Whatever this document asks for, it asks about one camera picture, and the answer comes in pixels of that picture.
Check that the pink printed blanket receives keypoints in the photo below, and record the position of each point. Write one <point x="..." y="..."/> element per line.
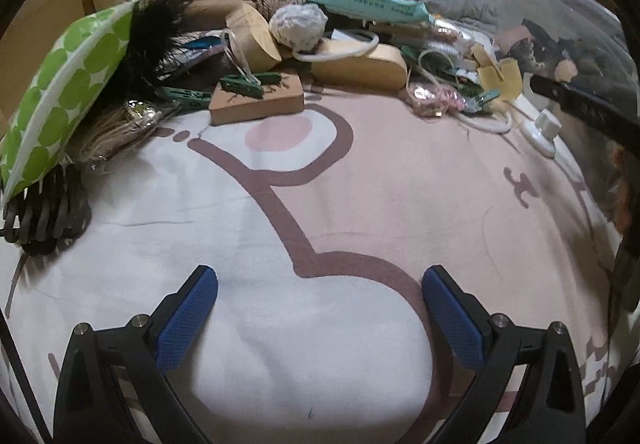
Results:
<point x="320" y="204"/>

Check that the oval wooden block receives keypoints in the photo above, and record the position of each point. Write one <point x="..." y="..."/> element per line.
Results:
<point x="360" y="69"/>

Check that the yellow plastic piece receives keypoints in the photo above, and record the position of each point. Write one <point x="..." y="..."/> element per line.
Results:
<point x="505" y="79"/>

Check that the jute tassel with foil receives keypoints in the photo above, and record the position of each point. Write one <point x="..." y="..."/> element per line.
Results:
<point x="112" y="132"/>

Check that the green polka-dot pouch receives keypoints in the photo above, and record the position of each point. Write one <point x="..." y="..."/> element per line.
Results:
<point x="65" y="89"/>

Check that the white round knob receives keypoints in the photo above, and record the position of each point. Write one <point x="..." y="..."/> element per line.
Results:
<point x="545" y="129"/>

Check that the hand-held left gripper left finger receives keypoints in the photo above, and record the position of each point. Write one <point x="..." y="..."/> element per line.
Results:
<point x="187" y="319"/>

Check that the rectangular wooden block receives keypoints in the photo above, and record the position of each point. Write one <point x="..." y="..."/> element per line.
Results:
<point x="260" y="105"/>

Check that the clear plastic storage bin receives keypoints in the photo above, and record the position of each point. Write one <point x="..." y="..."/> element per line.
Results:
<point x="575" y="24"/>

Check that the black hair claw clips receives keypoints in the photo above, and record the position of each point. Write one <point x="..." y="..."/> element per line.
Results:
<point x="45" y="216"/>

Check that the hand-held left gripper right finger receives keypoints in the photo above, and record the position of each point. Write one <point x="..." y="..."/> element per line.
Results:
<point x="452" y="319"/>

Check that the white yarn ball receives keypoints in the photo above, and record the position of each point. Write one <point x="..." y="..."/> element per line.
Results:
<point x="297" y="27"/>

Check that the teal wet wipes packet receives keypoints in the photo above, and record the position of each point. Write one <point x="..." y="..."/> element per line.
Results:
<point x="360" y="4"/>

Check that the blue shiny clip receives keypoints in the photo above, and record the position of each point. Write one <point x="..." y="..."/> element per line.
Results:
<point x="202" y="44"/>

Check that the oval wooden box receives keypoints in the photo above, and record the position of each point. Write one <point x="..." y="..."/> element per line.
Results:
<point x="252" y="42"/>

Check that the green clothespin with white loop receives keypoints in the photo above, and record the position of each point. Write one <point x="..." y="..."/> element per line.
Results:
<point x="242" y="85"/>

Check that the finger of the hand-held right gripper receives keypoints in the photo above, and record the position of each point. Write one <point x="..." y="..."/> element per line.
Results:
<point x="585" y="109"/>

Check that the clear plastic packet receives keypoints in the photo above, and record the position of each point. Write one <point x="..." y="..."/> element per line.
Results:
<point x="450" y="37"/>

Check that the black feather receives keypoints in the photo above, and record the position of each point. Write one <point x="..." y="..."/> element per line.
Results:
<point x="150" y="34"/>

